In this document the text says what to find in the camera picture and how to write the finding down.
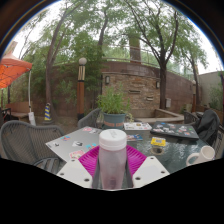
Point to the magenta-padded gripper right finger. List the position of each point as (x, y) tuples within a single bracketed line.
[(136, 161)]

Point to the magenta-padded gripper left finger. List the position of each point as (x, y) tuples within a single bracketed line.
[(88, 161)]

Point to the pink white-capped drink bottle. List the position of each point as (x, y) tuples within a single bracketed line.
[(112, 160)]

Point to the small blue card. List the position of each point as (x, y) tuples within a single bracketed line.
[(135, 137)]

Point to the silver laptop with stickers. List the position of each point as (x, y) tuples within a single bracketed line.
[(71, 138)]

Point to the yellow card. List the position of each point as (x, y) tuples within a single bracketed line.
[(158, 141)]

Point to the white printed booklet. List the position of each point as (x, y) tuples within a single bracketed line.
[(137, 126)]

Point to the green plant in teal pot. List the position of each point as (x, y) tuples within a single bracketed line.
[(114, 120)]

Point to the black laptop with stickers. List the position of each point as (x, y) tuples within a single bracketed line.
[(173, 130)]

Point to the yellow blue striped bollard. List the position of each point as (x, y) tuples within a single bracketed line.
[(48, 113)]

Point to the grey utility box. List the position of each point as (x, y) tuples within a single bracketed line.
[(168, 102)]

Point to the white mug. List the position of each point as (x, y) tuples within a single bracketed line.
[(205, 154)]

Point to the leafy green tree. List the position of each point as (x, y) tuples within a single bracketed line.
[(162, 90), (101, 35), (48, 83), (195, 80)]

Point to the black jacket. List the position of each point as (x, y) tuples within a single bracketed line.
[(208, 126)]

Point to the wooden bench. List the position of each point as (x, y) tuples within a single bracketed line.
[(18, 108)]

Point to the orange canopy with white pole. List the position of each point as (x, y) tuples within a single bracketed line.
[(13, 70)]

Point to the globe-topped lamp post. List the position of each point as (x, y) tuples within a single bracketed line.
[(81, 93), (193, 100)]

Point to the black wall lamp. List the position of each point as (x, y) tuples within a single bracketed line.
[(157, 85), (107, 80)]

